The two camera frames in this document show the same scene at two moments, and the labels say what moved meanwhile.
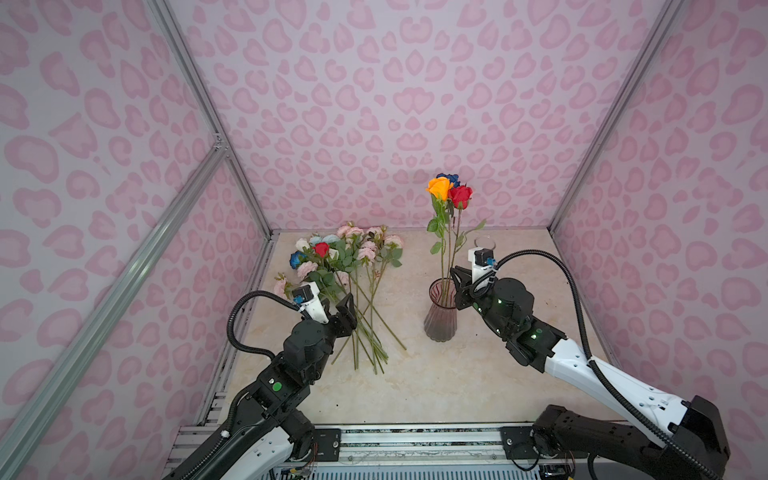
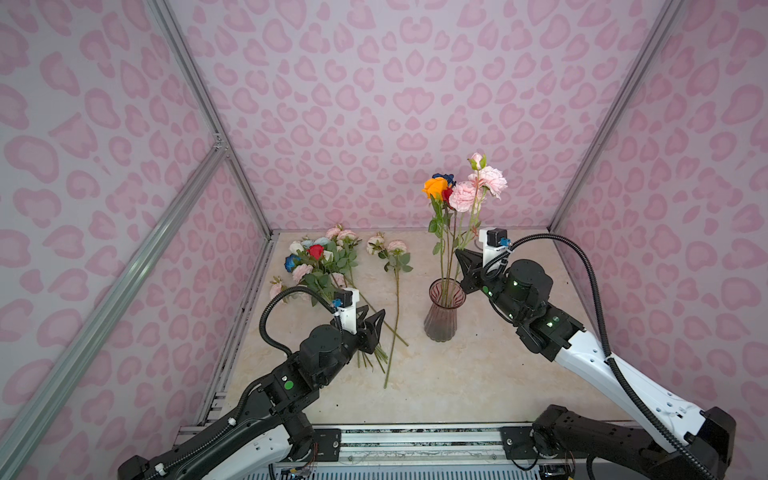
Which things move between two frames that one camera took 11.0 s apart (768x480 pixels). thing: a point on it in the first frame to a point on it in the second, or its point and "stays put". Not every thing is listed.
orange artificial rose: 439,189 stays put
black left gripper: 349,318 to 369,337
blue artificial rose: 454,178 stays put
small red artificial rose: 461,196 to 448,195
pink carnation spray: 373,247 to 467,196
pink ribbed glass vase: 442,317 stays put
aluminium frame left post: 221,136 stays put
